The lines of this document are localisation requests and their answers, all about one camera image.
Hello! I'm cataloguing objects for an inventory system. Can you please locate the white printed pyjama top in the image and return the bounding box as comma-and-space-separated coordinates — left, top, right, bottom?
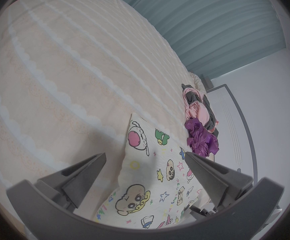
93, 113, 210, 229

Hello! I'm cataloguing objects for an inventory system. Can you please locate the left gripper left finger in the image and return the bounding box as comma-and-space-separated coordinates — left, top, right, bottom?
36, 153, 107, 211

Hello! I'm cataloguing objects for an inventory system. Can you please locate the bed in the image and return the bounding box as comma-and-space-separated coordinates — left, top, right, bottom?
0, 0, 258, 237

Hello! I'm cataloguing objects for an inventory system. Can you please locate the purple garment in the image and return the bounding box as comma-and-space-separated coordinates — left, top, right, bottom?
184, 116, 220, 158

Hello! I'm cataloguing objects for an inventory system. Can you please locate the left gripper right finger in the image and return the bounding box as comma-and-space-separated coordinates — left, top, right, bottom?
185, 151, 253, 209

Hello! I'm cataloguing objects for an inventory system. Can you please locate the blue-green curtain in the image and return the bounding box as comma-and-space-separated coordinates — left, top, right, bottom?
125, 0, 289, 78

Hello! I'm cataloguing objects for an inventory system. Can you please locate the grey bedside table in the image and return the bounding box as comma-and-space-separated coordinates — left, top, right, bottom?
201, 75, 214, 88

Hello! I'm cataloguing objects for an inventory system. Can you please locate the pile of clothes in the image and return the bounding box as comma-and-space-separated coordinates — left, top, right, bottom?
181, 83, 220, 137

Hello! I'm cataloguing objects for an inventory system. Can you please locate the pale pink pillow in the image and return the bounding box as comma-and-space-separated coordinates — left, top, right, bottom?
189, 71, 207, 94

